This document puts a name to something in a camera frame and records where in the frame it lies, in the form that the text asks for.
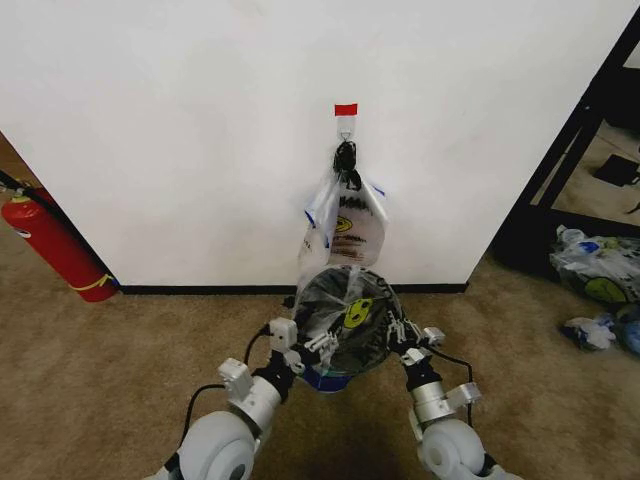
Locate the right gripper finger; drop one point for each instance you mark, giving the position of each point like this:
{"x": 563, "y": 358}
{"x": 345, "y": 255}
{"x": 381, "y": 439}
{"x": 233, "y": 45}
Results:
{"x": 415, "y": 334}
{"x": 396, "y": 327}

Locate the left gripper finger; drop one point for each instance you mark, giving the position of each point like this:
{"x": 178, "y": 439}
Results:
{"x": 320, "y": 342}

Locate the clear smiley garbage bag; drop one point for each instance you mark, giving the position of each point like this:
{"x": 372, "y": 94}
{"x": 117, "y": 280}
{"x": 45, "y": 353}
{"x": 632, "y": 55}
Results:
{"x": 357, "y": 315}

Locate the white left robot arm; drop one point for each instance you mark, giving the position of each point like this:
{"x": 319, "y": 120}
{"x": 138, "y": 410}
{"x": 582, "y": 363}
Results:
{"x": 225, "y": 445}

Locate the black round trash bin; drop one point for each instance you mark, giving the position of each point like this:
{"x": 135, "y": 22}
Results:
{"x": 365, "y": 345}

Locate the white blue-striped plastic bag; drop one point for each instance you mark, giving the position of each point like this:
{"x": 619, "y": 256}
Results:
{"x": 314, "y": 240}

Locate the clear printed garbage bag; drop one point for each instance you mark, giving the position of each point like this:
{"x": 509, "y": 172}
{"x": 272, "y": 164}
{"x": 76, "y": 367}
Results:
{"x": 356, "y": 230}

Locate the crumpled white plastic bag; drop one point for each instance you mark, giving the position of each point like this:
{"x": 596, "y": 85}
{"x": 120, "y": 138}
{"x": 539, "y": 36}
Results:
{"x": 587, "y": 332}

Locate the crumpled blue plastic bag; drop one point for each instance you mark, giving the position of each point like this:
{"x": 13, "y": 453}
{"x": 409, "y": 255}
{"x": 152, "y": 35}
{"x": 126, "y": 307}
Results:
{"x": 630, "y": 330}

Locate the black baseboard strip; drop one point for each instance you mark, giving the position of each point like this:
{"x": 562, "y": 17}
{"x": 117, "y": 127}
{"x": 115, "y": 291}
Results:
{"x": 225, "y": 289}

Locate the pile of smiley plastic bags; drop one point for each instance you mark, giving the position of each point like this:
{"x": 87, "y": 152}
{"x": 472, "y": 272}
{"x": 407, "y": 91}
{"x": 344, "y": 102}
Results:
{"x": 595, "y": 272}

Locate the red tape strip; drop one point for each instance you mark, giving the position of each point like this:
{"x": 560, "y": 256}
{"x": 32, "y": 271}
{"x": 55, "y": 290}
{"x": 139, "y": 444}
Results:
{"x": 346, "y": 109}

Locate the flat black object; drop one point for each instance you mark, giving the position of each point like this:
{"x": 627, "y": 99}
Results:
{"x": 617, "y": 170}

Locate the red fire extinguisher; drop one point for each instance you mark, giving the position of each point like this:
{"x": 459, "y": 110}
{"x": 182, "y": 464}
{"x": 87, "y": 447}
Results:
{"x": 50, "y": 245}

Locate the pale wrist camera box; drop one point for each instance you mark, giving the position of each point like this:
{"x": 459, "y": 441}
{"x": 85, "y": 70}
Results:
{"x": 283, "y": 334}
{"x": 433, "y": 335}

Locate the clear adhesive wall hook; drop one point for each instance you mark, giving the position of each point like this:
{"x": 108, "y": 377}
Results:
{"x": 344, "y": 125}

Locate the black metal shelf frame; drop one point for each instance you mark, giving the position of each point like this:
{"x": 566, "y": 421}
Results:
{"x": 568, "y": 150}

